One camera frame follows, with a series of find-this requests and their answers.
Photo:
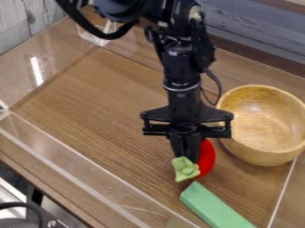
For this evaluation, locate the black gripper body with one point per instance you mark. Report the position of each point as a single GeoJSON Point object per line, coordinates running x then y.
{"type": "Point", "coordinates": [186, 116]}

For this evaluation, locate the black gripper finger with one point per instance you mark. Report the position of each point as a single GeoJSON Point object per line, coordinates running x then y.
{"type": "Point", "coordinates": [178, 143]}
{"type": "Point", "coordinates": [194, 143]}

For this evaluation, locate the red plush radish toy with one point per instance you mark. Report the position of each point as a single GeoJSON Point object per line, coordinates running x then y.
{"type": "Point", "coordinates": [188, 170]}

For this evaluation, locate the green rectangular block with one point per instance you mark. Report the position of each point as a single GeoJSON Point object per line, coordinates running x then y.
{"type": "Point", "coordinates": [210, 208]}

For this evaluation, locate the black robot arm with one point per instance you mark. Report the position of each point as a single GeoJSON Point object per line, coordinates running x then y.
{"type": "Point", "coordinates": [174, 27]}

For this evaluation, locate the wooden bowl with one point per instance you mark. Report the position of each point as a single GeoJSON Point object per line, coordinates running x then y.
{"type": "Point", "coordinates": [268, 126]}

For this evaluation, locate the black device bottom left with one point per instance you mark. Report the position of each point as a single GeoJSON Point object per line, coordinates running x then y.
{"type": "Point", "coordinates": [24, 218]}

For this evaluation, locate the clear acrylic front wall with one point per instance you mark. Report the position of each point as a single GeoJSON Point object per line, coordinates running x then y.
{"type": "Point", "coordinates": [94, 194]}

